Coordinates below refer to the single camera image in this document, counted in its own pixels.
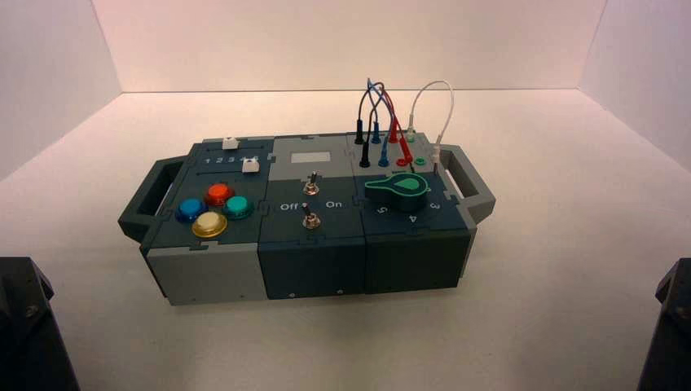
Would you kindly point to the white slider knob down arrow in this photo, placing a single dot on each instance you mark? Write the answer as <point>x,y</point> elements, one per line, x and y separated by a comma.
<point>230,143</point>

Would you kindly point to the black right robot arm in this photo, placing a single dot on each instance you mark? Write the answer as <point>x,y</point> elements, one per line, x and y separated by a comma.
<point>669,334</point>

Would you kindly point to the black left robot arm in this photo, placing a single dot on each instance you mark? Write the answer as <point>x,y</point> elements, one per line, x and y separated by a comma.
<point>27,334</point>

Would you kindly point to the white slider knob up arrow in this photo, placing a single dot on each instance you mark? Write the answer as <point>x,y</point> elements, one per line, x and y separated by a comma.
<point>250,166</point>

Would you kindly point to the grey rectangular display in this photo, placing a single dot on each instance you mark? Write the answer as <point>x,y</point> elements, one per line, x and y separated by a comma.
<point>311,157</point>

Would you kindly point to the green pointer rotary knob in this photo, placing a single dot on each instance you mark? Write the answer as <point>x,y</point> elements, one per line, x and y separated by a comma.
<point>402,193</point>

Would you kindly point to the dark teal grey task box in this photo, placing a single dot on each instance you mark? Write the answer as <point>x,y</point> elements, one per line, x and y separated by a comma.
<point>313,270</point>

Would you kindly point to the teal round push button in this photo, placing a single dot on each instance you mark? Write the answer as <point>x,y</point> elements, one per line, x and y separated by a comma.
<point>238,206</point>

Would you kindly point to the red round push button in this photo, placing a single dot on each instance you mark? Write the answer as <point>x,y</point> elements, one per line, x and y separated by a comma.
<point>219,193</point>

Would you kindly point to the yellow round push button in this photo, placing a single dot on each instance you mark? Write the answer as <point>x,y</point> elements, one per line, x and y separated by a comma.
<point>209,224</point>

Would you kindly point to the blue round push button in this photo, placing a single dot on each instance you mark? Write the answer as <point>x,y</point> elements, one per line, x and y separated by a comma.
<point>191,209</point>

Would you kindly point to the metal toggle switch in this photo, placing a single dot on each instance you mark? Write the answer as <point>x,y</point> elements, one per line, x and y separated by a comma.
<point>311,220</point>
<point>311,186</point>

